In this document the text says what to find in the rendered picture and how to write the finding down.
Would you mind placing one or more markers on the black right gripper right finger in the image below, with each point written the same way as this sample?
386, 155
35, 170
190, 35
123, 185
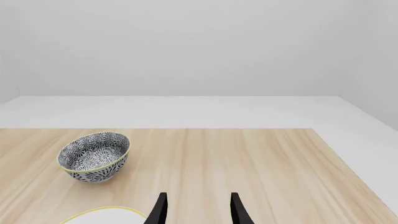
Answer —
239, 212

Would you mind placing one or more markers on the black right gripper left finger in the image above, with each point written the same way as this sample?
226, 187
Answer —
159, 211

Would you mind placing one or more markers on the white bowl with yellow rim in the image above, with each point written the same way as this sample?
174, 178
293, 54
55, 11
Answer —
105, 217

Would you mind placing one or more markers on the black white patterned bowl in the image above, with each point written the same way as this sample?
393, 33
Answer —
93, 158

